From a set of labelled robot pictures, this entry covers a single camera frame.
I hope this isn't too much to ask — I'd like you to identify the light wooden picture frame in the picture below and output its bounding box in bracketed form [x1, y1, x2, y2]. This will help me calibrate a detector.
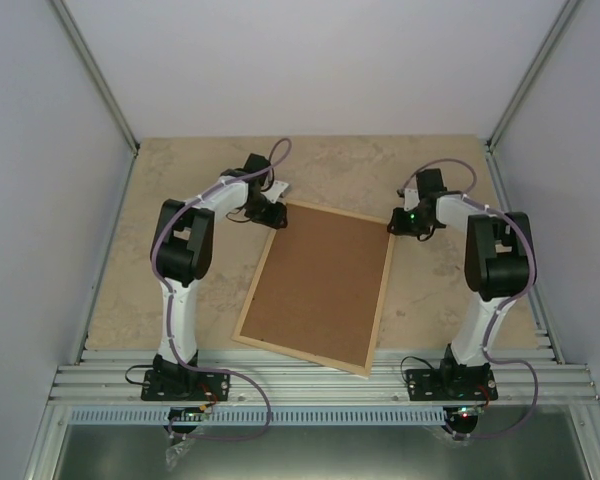
[229, 199, 397, 381]

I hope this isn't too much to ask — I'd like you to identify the brown backing board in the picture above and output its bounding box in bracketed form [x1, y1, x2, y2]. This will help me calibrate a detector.
[237, 203, 392, 374]

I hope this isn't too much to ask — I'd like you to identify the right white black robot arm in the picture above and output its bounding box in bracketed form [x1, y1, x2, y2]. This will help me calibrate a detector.
[387, 168, 536, 399]

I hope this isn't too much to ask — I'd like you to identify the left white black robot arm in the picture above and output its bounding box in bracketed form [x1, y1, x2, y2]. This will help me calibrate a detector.
[143, 153, 289, 399]

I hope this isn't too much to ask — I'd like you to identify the right control board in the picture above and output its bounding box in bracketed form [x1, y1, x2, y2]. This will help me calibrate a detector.
[448, 404, 485, 418]

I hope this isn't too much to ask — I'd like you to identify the control board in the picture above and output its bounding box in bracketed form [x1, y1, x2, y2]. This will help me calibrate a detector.
[448, 404, 485, 418]
[167, 404, 213, 423]

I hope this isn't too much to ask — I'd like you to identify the left control board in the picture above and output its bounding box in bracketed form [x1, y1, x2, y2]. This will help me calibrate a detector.
[167, 404, 213, 423]

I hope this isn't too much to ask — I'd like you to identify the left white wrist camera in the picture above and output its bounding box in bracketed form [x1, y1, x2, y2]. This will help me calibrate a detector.
[263, 180, 291, 203]

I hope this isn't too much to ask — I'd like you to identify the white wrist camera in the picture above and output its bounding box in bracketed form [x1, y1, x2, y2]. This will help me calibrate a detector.
[263, 180, 291, 203]
[397, 188, 420, 211]

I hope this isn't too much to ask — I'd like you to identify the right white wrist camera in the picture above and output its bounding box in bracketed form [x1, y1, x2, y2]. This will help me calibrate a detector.
[397, 188, 420, 211]

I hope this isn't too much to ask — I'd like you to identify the right side aluminium rail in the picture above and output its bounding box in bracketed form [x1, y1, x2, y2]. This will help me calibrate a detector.
[484, 143, 565, 364]

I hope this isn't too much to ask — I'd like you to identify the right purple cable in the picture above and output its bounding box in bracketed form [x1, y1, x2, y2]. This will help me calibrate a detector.
[402, 157, 540, 442]

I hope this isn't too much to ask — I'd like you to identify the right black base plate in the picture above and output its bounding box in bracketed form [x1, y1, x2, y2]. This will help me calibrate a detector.
[403, 369, 499, 401]

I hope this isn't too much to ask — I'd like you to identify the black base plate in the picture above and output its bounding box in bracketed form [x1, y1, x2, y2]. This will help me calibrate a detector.
[403, 369, 499, 401]
[140, 370, 231, 403]

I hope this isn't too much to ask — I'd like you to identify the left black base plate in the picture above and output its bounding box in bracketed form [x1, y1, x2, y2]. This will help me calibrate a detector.
[140, 370, 231, 403]

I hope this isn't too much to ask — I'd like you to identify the aluminium rail bed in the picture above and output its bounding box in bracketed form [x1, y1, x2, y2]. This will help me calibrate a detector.
[49, 348, 599, 406]

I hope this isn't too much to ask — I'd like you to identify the left aluminium corner post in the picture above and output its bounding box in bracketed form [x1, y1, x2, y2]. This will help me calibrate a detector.
[48, 0, 140, 157]

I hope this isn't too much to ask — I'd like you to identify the aluminium corner post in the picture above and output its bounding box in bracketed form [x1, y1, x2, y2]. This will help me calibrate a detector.
[48, 0, 140, 157]
[485, 0, 583, 153]

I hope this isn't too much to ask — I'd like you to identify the right aluminium corner post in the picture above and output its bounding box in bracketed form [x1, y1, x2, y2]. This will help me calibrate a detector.
[485, 0, 583, 153]

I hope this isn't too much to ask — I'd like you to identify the grey slotted cable duct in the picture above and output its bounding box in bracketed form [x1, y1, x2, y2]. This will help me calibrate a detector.
[68, 406, 446, 427]

